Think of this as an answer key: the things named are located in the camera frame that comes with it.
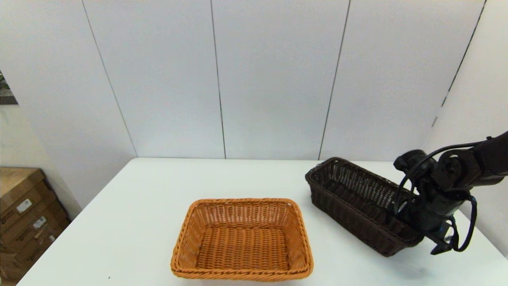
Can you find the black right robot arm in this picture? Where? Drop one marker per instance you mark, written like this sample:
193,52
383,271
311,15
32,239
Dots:
484,159

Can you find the brown cardboard box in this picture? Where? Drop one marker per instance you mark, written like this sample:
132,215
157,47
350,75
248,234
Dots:
24,232
24,254
18,184

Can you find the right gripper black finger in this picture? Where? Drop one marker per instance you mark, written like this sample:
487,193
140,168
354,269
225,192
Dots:
441,248
403,220

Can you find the dark shelf with green plant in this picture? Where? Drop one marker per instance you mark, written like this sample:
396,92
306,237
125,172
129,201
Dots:
6,95

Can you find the orange wicker basket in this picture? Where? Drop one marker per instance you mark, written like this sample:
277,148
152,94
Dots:
242,246

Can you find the dark brown wicker basket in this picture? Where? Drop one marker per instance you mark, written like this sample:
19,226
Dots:
357,202

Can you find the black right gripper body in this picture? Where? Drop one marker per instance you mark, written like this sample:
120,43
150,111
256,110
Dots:
436,208

